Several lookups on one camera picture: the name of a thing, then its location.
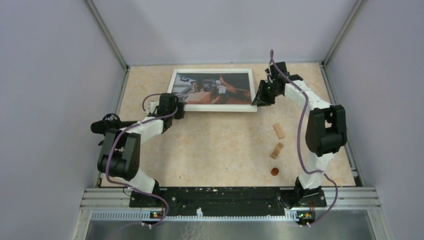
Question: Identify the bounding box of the small brown round disc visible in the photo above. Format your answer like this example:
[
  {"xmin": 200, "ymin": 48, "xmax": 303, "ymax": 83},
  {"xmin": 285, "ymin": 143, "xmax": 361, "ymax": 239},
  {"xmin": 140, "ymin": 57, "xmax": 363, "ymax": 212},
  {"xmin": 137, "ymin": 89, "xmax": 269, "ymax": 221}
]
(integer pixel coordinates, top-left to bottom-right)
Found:
[{"xmin": 270, "ymin": 167, "xmax": 279, "ymax": 176}]

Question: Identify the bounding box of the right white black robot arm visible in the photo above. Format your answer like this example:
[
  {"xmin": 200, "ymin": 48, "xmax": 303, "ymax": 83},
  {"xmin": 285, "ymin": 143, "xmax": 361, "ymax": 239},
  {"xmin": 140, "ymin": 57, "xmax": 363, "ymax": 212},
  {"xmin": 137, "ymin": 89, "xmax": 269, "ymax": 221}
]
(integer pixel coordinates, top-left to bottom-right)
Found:
[{"xmin": 251, "ymin": 62, "xmax": 347, "ymax": 209}]

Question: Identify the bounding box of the black microphone on stand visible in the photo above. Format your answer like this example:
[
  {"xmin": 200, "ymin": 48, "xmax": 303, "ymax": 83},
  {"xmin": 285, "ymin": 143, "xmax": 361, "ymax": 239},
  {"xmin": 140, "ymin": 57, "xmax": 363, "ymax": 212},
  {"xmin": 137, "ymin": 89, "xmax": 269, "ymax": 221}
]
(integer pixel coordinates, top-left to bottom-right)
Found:
[{"xmin": 90, "ymin": 113, "xmax": 145, "ymax": 136}]

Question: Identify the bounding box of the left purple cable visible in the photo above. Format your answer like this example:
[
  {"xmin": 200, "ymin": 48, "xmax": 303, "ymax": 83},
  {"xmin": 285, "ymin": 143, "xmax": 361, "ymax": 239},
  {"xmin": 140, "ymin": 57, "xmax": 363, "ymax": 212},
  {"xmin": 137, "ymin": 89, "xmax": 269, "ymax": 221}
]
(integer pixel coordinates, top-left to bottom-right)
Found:
[{"xmin": 104, "ymin": 92, "xmax": 180, "ymax": 229}]

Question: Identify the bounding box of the purple cable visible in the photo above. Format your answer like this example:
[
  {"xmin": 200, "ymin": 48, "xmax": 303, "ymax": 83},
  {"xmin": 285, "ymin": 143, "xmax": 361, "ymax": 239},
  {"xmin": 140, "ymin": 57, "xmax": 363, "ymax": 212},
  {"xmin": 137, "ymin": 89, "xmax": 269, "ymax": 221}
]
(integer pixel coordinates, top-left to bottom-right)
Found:
[
  {"xmin": 268, "ymin": 49, "xmax": 339, "ymax": 228},
  {"xmin": 104, "ymin": 92, "xmax": 180, "ymax": 229}
]

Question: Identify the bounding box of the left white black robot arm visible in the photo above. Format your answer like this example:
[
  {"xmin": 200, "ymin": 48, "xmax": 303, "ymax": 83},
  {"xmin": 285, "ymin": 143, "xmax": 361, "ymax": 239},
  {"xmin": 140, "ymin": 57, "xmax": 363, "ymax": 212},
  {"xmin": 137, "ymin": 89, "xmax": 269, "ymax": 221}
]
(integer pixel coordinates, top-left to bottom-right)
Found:
[{"xmin": 90, "ymin": 93, "xmax": 186, "ymax": 207}]

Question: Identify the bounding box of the light wooden block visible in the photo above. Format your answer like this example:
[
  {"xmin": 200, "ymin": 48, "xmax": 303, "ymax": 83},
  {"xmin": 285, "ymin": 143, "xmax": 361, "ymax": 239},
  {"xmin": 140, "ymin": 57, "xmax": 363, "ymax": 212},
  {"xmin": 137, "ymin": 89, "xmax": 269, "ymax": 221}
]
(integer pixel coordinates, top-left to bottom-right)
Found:
[{"xmin": 273, "ymin": 123, "xmax": 286, "ymax": 140}]

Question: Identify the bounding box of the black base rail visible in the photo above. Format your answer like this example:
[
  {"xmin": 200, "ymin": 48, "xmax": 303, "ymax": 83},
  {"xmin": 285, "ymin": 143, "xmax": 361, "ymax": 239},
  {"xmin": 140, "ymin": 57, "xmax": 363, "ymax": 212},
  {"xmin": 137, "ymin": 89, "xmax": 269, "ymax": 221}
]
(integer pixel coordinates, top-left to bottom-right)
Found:
[{"xmin": 129, "ymin": 186, "xmax": 327, "ymax": 218}]

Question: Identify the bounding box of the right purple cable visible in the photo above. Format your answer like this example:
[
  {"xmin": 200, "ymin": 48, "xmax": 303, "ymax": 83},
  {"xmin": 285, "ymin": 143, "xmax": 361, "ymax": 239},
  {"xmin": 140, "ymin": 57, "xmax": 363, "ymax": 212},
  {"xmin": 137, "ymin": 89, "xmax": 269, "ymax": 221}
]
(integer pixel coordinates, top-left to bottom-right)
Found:
[{"xmin": 268, "ymin": 49, "xmax": 339, "ymax": 228}]

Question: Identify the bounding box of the wooden picture frame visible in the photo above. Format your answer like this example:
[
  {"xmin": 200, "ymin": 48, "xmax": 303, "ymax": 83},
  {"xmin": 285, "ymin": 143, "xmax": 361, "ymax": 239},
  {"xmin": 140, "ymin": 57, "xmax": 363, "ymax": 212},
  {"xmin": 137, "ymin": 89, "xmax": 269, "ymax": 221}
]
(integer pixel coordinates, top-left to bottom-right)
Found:
[{"xmin": 170, "ymin": 68, "xmax": 257, "ymax": 113}]

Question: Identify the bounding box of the darker wooden block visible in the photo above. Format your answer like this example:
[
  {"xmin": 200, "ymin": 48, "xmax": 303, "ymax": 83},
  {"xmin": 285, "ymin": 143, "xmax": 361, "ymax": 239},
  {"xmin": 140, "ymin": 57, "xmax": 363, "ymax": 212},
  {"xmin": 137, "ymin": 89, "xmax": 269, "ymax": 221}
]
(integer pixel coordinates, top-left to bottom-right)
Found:
[{"xmin": 270, "ymin": 142, "xmax": 284, "ymax": 159}]

